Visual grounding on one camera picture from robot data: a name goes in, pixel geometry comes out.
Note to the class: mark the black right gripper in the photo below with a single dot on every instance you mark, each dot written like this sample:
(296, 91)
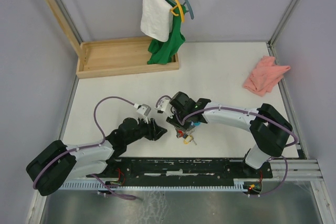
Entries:
(174, 122)

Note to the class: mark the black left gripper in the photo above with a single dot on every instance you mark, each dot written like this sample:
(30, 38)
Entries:
(154, 131)

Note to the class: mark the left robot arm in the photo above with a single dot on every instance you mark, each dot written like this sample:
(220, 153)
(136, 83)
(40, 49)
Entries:
(59, 163)

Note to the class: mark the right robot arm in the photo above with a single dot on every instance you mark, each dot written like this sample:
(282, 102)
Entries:
(268, 127)

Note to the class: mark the green garment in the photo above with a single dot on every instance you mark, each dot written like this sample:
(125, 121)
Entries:
(162, 52)

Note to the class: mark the wooden tray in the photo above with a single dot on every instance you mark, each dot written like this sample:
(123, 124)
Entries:
(119, 57)

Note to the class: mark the white towel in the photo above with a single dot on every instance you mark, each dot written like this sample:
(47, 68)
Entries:
(156, 20)

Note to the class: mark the pink cloth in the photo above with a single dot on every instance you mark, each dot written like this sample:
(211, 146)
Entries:
(265, 76)

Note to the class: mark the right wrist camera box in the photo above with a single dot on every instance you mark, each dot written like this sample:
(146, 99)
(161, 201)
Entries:
(163, 106)

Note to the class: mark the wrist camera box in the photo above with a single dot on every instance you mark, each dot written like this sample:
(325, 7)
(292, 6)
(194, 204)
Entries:
(163, 106)
(143, 111)

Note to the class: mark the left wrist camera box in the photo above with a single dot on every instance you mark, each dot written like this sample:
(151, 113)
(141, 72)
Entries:
(143, 111)

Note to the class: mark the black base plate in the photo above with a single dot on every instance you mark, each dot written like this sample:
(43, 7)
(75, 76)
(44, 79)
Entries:
(135, 171)

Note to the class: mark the white slotted cable duct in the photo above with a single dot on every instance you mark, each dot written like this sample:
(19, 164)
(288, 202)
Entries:
(93, 184)

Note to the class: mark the wooden rack post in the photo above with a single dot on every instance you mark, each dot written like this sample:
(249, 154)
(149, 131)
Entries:
(66, 24)

